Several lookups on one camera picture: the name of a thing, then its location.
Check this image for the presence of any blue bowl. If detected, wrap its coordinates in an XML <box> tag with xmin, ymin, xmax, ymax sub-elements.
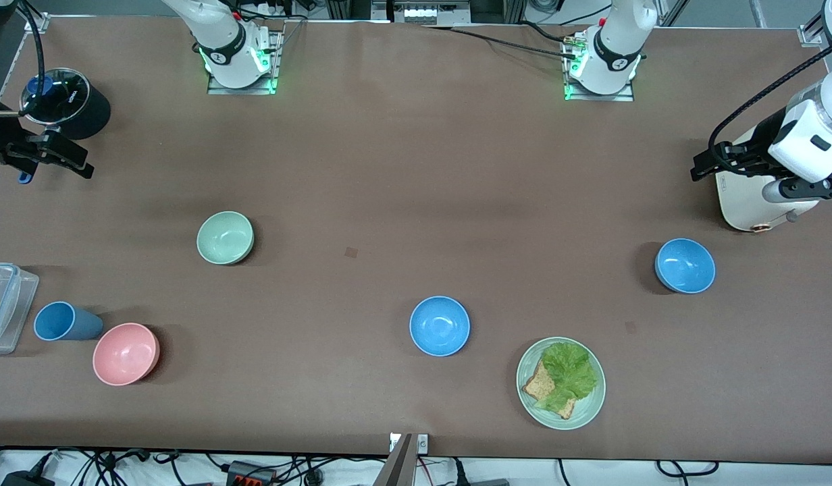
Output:
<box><xmin>654</xmin><ymin>238</ymin><xmax>716</xmax><ymax>294</ymax></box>
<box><xmin>409</xmin><ymin>296</ymin><xmax>471</xmax><ymax>357</ymax></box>

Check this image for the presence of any light green bowl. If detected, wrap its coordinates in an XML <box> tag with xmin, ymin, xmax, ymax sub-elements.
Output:
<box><xmin>197</xmin><ymin>211</ymin><xmax>255</xmax><ymax>265</ymax></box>

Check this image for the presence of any pink bowl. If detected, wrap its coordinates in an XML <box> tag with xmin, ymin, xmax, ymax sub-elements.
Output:
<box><xmin>93</xmin><ymin>323</ymin><xmax>161</xmax><ymax>387</ymax></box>

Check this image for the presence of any white toaster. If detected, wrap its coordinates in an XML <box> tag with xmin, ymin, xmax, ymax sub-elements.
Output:
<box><xmin>717</xmin><ymin>128</ymin><xmax>818</xmax><ymax>234</ymax></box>

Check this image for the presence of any clear plastic container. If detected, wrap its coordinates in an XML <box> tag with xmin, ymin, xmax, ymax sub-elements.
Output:
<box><xmin>0</xmin><ymin>262</ymin><xmax>40</xmax><ymax>356</ymax></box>

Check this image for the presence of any blue cup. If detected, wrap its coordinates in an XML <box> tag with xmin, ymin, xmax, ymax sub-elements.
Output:
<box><xmin>34</xmin><ymin>301</ymin><xmax>105</xmax><ymax>342</ymax></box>

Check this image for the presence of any green lettuce leaf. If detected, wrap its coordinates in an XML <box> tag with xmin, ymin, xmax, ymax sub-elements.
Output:
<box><xmin>534</xmin><ymin>342</ymin><xmax>599</xmax><ymax>414</ymax></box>

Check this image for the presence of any light green plate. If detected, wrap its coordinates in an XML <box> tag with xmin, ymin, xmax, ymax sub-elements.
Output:
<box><xmin>516</xmin><ymin>336</ymin><xmax>606</xmax><ymax>431</ymax></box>

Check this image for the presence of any brown toast slice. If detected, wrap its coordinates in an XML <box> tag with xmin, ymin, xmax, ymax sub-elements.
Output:
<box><xmin>522</xmin><ymin>361</ymin><xmax>577</xmax><ymax>421</ymax></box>

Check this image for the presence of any black power adapter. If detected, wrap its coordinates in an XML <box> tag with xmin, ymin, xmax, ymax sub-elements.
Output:
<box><xmin>1</xmin><ymin>471</ymin><xmax>55</xmax><ymax>486</ymax></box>

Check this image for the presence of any grey control box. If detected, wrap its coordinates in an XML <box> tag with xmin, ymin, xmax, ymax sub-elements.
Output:
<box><xmin>392</xmin><ymin>0</ymin><xmax>471</xmax><ymax>26</ymax></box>

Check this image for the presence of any black red power strip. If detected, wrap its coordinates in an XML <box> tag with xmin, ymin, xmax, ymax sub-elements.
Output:
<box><xmin>227</xmin><ymin>460</ymin><xmax>276</xmax><ymax>486</ymax></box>

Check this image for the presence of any black floor plug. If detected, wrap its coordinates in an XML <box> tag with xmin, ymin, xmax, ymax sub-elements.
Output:
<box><xmin>450</xmin><ymin>459</ymin><xmax>511</xmax><ymax>486</ymax></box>

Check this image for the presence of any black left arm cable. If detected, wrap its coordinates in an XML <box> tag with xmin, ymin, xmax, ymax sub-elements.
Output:
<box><xmin>708</xmin><ymin>37</ymin><xmax>832</xmax><ymax>178</ymax></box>

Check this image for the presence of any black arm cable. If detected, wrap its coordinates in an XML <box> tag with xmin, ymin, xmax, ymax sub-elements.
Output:
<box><xmin>14</xmin><ymin>0</ymin><xmax>47</xmax><ymax>126</ymax></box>
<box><xmin>708</xmin><ymin>37</ymin><xmax>832</xmax><ymax>178</ymax></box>

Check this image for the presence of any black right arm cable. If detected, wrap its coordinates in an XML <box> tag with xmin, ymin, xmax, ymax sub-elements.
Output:
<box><xmin>14</xmin><ymin>0</ymin><xmax>47</xmax><ymax>126</ymax></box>

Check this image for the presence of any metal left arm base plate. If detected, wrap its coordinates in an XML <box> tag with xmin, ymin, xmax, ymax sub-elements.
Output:
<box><xmin>563</xmin><ymin>30</ymin><xmax>635</xmax><ymax>102</ymax></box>

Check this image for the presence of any short black table cable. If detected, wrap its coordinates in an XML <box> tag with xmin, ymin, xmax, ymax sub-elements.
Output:
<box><xmin>517</xmin><ymin>20</ymin><xmax>579</xmax><ymax>45</ymax></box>

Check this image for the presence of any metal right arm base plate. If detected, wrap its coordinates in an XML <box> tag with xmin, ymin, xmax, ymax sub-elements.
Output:
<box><xmin>207</xmin><ymin>27</ymin><xmax>283</xmax><ymax>95</ymax></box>

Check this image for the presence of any long black table cable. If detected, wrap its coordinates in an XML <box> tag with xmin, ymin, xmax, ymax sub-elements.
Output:
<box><xmin>421</xmin><ymin>24</ymin><xmax>579</xmax><ymax>60</ymax></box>

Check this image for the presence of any black looped floor cable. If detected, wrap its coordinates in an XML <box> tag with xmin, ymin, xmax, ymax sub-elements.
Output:
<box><xmin>656</xmin><ymin>460</ymin><xmax>719</xmax><ymax>478</ymax></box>

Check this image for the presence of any grey camera mount bar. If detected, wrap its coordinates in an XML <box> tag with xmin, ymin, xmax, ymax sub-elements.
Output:
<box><xmin>373</xmin><ymin>433</ymin><xmax>430</xmax><ymax>486</ymax></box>

